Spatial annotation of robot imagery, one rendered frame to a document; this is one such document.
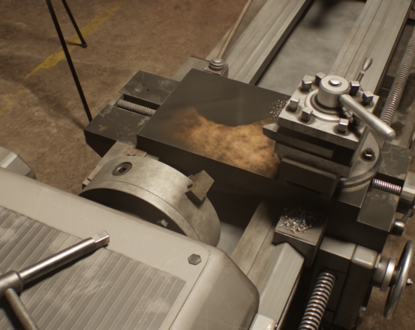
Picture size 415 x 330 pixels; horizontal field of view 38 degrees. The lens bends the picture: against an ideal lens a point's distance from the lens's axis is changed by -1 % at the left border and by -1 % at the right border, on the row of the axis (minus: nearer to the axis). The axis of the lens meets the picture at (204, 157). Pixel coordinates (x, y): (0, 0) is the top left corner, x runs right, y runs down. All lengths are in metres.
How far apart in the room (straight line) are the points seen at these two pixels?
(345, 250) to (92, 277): 0.86
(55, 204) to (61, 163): 2.03
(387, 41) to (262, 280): 1.08
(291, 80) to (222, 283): 1.41
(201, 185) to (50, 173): 1.84
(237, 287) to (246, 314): 0.03
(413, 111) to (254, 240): 1.34
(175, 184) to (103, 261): 0.30
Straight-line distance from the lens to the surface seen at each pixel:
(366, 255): 1.46
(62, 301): 0.69
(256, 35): 2.06
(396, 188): 1.53
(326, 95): 1.24
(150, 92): 1.72
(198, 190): 0.98
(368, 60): 1.57
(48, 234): 0.76
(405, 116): 2.54
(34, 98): 3.22
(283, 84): 2.04
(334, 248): 1.46
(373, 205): 1.47
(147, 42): 3.57
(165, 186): 0.98
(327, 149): 1.25
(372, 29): 2.19
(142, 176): 0.98
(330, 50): 2.24
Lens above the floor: 1.91
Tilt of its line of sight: 43 degrees down
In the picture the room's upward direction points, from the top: 2 degrees clockwise
